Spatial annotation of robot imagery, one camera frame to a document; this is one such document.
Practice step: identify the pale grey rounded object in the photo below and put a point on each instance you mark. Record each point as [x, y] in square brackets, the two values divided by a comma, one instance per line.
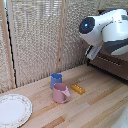
[120, 118]

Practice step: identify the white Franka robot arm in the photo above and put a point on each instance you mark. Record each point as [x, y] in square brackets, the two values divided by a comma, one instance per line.
[106, 28]

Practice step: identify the white floral rim plate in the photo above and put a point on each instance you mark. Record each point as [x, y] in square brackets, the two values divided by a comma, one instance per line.
[13, 110]

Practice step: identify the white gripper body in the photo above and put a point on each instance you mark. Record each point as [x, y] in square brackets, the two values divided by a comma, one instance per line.
[93, 52]

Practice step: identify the wooden screen post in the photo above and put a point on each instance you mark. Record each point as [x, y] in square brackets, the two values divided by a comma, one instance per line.
[60, 40]
[7, 43]

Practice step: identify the pink mug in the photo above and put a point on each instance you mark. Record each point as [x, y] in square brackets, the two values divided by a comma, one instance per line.
[60, 93]

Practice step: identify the yellow rectangular block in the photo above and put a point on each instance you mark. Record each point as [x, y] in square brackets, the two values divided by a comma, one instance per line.
[77, 88]

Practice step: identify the blue cup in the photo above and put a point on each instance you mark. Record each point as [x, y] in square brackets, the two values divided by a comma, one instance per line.
[56, 80]

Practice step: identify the wide bamboo screen panel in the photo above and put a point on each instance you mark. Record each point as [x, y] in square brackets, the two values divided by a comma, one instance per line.
[33, 40]

